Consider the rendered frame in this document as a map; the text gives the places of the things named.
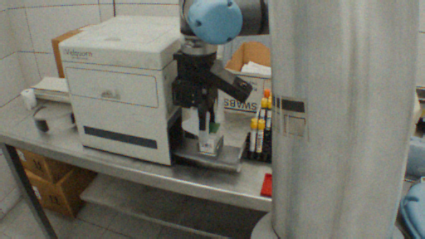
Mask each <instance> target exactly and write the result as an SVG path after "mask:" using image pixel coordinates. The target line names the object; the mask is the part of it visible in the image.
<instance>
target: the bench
mask: <svg viewBox="0 0 425 239"><path fill-rule="evenodd" d="M217 93H218V98H217V123H220V125H221V133H220V138H221V137H222V135H223V144H224V145H229V146H233V147H238V148H241V147H242V145H243V142H245V140H246V138H247V133H248V132H251V131H252V127H251V122H252V119H253V118H256V116H250V115H240V114H234V113H228V112H224V111H223V92H222V91H221V90H219V89H217ZM36 99H37V105H36V106H34V107H32V110H28V109H26V107H25V105H24V102H23V101H21V102H20V103H17V104H16V105H14V106H13V107H12V108H11V109H10V110H7V111H6V112H5V113H3V114H2V115H0V148H1V150H2V152H3V154H4V157H5V159H6V161H7V163H8V166H9V168H10V169H11V172H12V175H13V177H14V178H15V180H16V182H17V185H18V187H19V188H20V190H21V192H22V195H23V197H24V198H25V201H26V203H27V204H28V206H29V208H30V210H31V212H32V214H33V216H34V218H35V219H36V221H37V223H38V226H39V227H40V228H41V230H42V232H43V234H44V236H45V238H46V239H59V238H58V236H57V234H56V233H55V231H54V230H53V228H52V226H51V224H50V221H49V220H48V218H47V216H46V214H45V213H44V210H43V208H42V205H41V204H40V202H39V200H38V198H37V195H36V193H35V192H34V190H33V186H32V185H31V183H30V180H29V178H28V176H27V173H26V171H25V169H24V167H23V164H22V162H21V159H20V157H19V156H18V152H17V151H16V148H19V149H23V150H26V151H29V152H31V153H34V154H40V155H42V156H45V157H48V158H50V159H55V160H58V161H62V162H65V163H70V164H73V165H75V166H76V167H80V168H85V169H88V170H91V171H95V172H98V173H99V174H98V175H97V176H95V178H94V179H93V181H92V182H91V183H90V184H89V185H88V187H86V188H85V190H84V191H83V192H82V194H81V195H80V197H81V199H82V200H85V201H87V202H92V203H94V204H95V205H99V206H101V207H106V208H109V209H112V210H116V211H117V212H123V213H126V214H129V215H130V216H133V217H137V218H140V219H144V220H147V221H150V222H155V223H158V224H162V225H165V226H167V227H173V228H176V229H179V230H183V231H186V232H191V233H197V234H201V235H203V236H206V237H212V238H216V239H251V236H252V231H253V230H254V228H255V226H256V224H257V223H258V222H259V221H260V220H261V219H262V218H263V217H264V216H265V215H266V214H268V213H269V212H271V199H272V197H269V196H262V195H260V191H261V187H262V185H263V183H264V178H265V175H266V173H271V163H263V162H258V161H254V160H250V159H244V160H243V162H242V166H241V169H240V172H237V168H236V167H231V166H227V165H222V164H218V163H211V162H207V161H202V160H197V159H190V158H185V157H182V156H178V157H177V159H176V160H175V162H174V163H173V166H172V168H171V166H170V167H168V166H163V165H160V164H157V163H150V162H146V161H144V160H141V159H136V158H131V157H127V156H124V155H119V154H113V153H110V152H105V151H102V150H98V149H92V148H87V147H84V146H83V145H82V143H81V139H80V136H79V130H78V128H77V125H76V122H75V123H74V124H73V125H72V126H71V127H69V128H66V129H56V128H54V127H51V128H50V130H49V131H47V132H42V131H40V130H39V129H38V128H37V127H36V124H35V122H34V120H33V118H32V116H33V113H35V112H36V110H38V108H40V107H42V106H43V105H45V106H47V108H44V109H42V110H40V111H38V112H37V113H36V115H35V116H34V118H38V119H47V118H52V117H57V116H60V115H64V114H67V113H70V112H72V111H73V109H72V108H71V104H68V103H65V102H56V101H53V100H46V99H38V98H36Z"/></svg>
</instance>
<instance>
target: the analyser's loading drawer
mask: <svg viewBox="0 0 425 239"><path fill-rule="evenodd" d="M169 138H170V147H171V154H173V155H178V156H182V157H185V158H190V159H197V160H202V161H207V162H211V163H218V164H222V165H227V166H231V167H236V168H237V172H240V169H241V166H242V162H243V160H244V158H245V155H246V146H247V142H243V145H242V147H241V148H238V147H233V146H229V145H224V144H223V135H222V137H221V138H220V140H219V142H218V144H217V148H216V155H213V154H205V153H200V152H199V142H198V140H196V139H188V138H183V137H178V136H174V135H169Z"/></svg>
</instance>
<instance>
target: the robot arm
mask: <svg viewBox="0 0 425 239"><path fill-rule="evenodd" d="M418 10H419V0H178V14H179V26H180V33H179V35H180V48H179V49H178V50H177V52H174V53H173V61H177V70H178V76H177V77H176V78H175V79H174V81H173V82H172V83H171V84H172V94H173V105H176V106H181V108H184V109H190V108H191V107H194V108H193V110H192V115H191V118H190V119H186V120H184V121H183V122H182V128H183V129H184V130H186V131H188V132H190V133H192V134H196V135H197V136H198V137H199V138H200V143H201V145H202V146H205V144H206V143H207V142H208V141H209V121H210V122H215V123H217V98H218V93H217V89H219V90H221V91H222V92H224V93H225V94H227V95H229V96H231V97H232V98H233V99H235V100H237V101H238V102H240V103H242V104H243V103H245V102H246V101H247V99H248V98H249V96H250V94H251V92H252V85H251V84H250V83H248V82H246V81H245V80H243V79H242V78H240V77H239V76H235V75H233V74H232V73H231V72H230V71H227V70H226V69H224V68H223V67H221V66H220V65H218V64H217V63H216V62H215V60H216V59H217V45H223V44H226V43H229V42H230V41H232V40H234V39H235V38H236V37H240V36H251V37H252V36H259V35H269V37H270V46H271V122H272V158H271V175H272V199H271V212H269V213H268V214H266V215H265V216H264V217H263V218H262V219H261V220H260V221H259V222H258V223H257V224H256V226H255V228H254V230H253V231H252V236H251V239H425V182H424V183H419V184H416V185H414V186H413V187H412V188H410V190H408V193H406V194H404V195H403V196H402V198H401V193H402V188H403V180H404V174H405V169H406V164H407V159H408V151H409V145H410V139H411V130H412V125H413V112H414V101H415V97H416V96H415V92H416V83H417V73H418V70H417V68H418V41H419V40H418V37H419V35H418V33H419V29H418V28H419V20H418V19H419V11H418ZM176 81H177V82H176ZM174 90H175V95H176V100H175V98H174ZM400 198H401V199H400Z"/></svg>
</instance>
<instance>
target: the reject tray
mask: <svg viewBox="0 0 425 239"><path fill-rule="evenodd" d="M260 195H262V196H269V197H272V175H271V173H266V175H265V178H264V183H263V185H262V187H261V191H260Z"/></svg>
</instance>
